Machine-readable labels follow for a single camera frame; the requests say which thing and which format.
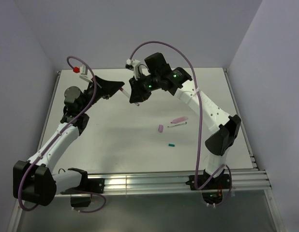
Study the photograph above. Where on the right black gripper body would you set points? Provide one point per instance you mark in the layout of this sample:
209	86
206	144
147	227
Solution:
152	81

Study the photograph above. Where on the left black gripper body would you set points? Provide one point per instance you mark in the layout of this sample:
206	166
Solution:
89	95

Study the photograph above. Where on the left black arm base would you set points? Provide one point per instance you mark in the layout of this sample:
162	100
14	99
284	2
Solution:
94	187

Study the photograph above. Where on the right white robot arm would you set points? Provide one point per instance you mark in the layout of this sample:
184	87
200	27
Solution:
224	128

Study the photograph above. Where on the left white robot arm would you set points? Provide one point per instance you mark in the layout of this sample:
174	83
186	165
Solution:
33	180

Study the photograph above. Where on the teal thin pen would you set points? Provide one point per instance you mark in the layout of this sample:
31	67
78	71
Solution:
175	125

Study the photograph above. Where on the purple marker cap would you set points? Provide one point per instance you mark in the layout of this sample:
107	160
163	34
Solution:
160	128

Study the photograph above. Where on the pink highlighter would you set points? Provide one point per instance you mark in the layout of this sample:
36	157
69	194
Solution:
179	119

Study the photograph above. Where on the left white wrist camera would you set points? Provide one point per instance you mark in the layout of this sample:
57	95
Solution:
83	73

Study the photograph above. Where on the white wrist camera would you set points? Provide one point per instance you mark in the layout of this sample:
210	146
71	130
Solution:
83	73
134	65

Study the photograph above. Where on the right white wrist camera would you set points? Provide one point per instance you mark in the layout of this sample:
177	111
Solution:
134	65

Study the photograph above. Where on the aluminium rail frame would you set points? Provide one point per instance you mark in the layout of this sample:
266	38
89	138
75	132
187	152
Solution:
251	206

